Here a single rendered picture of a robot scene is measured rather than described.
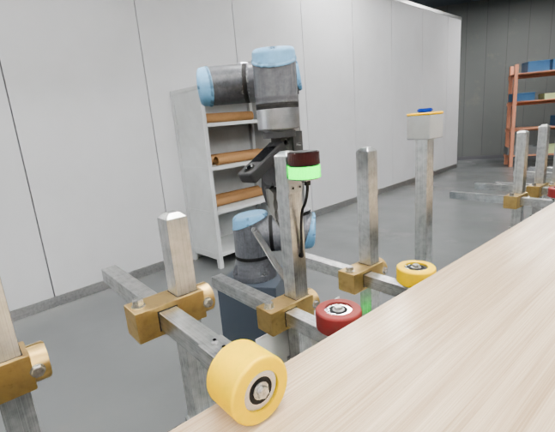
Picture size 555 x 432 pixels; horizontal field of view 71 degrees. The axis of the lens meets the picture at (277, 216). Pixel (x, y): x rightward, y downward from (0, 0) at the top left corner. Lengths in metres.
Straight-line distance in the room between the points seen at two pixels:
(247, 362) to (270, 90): 0.54
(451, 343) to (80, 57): 3.16
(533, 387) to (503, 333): 0.12
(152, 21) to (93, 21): 0.49
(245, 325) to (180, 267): 1.04
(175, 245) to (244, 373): 0.26
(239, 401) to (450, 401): 0.24
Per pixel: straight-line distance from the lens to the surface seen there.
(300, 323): 0.77
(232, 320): 1.67
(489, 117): 10.17
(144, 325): 0.64
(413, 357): 0.60
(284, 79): 0.82
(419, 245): 1.21
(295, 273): 0.80
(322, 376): 0.56
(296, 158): 0.70
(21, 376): 0.61
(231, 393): 0.45
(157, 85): 3.62
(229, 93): 0.95
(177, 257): 0.63
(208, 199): 3.39
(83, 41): 3.44
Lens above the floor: 1.23
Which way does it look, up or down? 14 degrees down
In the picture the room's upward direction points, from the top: 5 degrees counter-clockwise
